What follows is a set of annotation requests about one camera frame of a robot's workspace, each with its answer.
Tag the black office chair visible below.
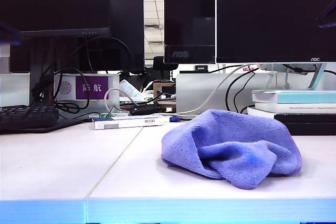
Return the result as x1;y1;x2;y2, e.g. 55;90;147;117
153;56;179;78

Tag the black background monitor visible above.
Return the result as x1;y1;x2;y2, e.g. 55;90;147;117
111;0;145;72

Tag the white blue cardboard box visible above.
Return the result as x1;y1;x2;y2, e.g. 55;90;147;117
92;115;163;131

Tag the black monitor stand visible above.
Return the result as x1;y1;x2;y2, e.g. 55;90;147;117
0;37;86;134

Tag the black AOC monitor back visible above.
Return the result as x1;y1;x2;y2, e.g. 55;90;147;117
163;0;216;65

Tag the black stand cable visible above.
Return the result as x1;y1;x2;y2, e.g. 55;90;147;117
280;63;336;77

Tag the black book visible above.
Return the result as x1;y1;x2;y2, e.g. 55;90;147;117
283;121;336;136
246;107;336;124

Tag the white desk partition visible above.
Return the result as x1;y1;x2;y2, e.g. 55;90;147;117
175;73;274;116

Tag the black aoc monitor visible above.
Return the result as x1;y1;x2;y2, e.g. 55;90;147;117
216;0;336;64
163;0;216;65

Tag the white looped cable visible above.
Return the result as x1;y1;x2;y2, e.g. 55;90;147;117
104;88;140;117

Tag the silver teal monitor stand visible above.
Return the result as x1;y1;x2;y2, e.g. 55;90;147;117
257;62;336;91

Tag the black AOC monitor right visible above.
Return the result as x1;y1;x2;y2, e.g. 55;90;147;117
216;0;336;64

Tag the black looped cable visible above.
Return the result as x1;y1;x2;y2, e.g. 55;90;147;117
54;68;91;113

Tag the white nameplate purple sign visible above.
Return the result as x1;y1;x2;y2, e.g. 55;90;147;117
54;73;120;112

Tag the wooden frame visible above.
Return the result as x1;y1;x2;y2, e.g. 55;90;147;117
153;81;177;112

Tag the black keyboard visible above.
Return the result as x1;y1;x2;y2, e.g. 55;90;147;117
0;105;60;130

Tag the black arched cable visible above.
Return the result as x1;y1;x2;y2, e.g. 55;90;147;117
85;36;132;74

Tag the teal book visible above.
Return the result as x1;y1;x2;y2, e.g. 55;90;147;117
251;90;336;104

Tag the purple microfiber rag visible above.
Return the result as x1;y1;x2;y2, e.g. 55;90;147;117
160;109;302;190

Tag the black monitor cable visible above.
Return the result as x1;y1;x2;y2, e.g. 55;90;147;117
226;69;259;113
233;73;259;114

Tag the white papers pile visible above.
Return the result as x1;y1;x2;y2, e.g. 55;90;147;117
118;79;144;101

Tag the black monitor with buttons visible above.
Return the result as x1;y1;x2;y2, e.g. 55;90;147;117
0;0;113;39

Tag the white book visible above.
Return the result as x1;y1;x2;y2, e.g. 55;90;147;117
254;102;336;115

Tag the black USB hub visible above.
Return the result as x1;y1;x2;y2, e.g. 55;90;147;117
130;105;161;116

